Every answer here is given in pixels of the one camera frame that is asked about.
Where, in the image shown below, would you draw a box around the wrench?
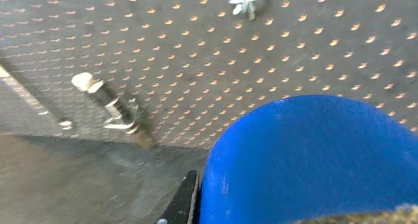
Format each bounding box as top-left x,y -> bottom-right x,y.
0,56 -> 74,132

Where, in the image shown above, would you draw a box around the roll of blue tape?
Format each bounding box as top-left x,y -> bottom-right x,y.
199,93 -> 418,224

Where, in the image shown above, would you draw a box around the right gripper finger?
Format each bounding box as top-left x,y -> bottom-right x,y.
155,170 -> 201,224

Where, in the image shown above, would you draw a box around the black and white pliers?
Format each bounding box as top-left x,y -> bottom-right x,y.
71,71 -> 155,150

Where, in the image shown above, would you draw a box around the black pegboard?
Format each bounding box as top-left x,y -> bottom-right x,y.
0,0 -> 418,150

